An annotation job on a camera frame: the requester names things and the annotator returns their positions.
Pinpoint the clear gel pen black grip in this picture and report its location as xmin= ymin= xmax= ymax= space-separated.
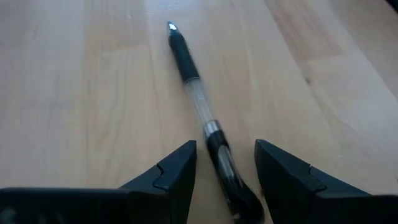
xmin=167 ymin=21 xmax=265 ymax=224

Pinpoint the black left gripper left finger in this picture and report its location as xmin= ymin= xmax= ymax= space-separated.
xmin=0 ymin=139 xmax=197 ymax=224

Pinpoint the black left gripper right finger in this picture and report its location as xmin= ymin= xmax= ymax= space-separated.
xmin=254 ymin=139 xmax=398 ymax=224

